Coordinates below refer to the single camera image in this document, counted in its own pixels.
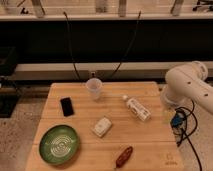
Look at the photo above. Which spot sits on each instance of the black smartphone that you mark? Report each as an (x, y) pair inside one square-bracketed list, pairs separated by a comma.
[(67, 107)]

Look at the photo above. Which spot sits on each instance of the white plastic bottle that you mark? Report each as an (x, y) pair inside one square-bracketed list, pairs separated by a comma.
[(137, 108)]

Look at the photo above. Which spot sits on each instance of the blue cable connector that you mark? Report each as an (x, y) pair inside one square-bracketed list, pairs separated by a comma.
[(177, 120)]

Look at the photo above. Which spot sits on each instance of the clear plastic cup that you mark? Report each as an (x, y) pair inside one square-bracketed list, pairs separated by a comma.
[(94, 87)]

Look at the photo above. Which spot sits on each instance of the green ceramic bowl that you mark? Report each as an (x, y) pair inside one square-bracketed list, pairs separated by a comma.
[(59, 144)]

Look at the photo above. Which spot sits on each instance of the brown red sausage toy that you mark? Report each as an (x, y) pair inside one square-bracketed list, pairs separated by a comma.
[(124, 156)]

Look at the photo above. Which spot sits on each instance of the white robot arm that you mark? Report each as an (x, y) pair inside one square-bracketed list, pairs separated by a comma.
[(187, 81)]

